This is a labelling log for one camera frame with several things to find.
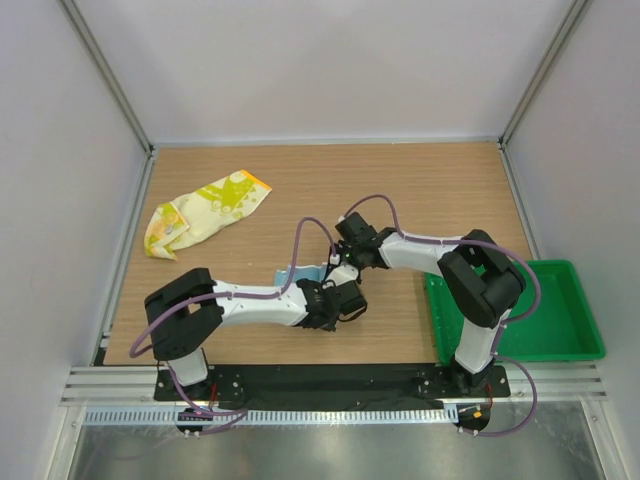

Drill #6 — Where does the yellow green printed towel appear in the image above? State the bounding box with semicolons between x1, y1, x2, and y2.
143;170;272;261

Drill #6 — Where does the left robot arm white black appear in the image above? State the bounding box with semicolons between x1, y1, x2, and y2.
144;264;368;400

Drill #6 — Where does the right aluminium frame post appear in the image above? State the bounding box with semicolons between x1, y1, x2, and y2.
498;0;592;150

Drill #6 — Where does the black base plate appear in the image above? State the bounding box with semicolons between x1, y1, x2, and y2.
184;363;511;412

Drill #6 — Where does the perforated metal cable rail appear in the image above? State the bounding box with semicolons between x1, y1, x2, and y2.
83;405;458;427

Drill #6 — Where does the green plastic tray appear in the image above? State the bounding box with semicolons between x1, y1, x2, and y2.
425;260;606;364

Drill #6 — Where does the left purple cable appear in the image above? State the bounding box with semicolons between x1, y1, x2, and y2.
129;217;341;435

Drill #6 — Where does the left aluminium frame post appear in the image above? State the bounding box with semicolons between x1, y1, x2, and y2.
57;0;154;157

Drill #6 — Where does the aluminium frame post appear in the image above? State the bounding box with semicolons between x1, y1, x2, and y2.
57;0;154;157
498;0;592;150

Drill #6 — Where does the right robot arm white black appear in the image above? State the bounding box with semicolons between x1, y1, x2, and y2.
336;212;526;396

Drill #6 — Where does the blue polka dot towel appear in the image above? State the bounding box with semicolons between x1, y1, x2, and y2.
274;263;327;286

